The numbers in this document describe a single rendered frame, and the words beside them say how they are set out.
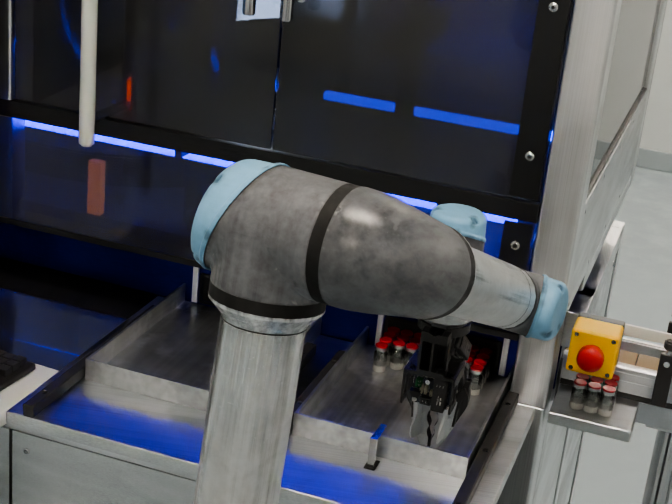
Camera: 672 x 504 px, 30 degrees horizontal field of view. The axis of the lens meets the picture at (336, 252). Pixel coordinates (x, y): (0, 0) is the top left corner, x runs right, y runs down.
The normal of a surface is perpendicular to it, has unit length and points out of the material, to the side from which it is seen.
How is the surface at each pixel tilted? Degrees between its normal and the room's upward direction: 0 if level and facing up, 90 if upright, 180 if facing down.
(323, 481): 0
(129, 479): 90
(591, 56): 90
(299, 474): 0
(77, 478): 90
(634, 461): 0
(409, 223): 38
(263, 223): 67
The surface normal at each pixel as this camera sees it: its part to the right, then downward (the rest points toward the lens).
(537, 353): -0.33, 0.32
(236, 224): -0.45, 0.05
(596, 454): 0.10, -0.93
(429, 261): 0.62, 0.01
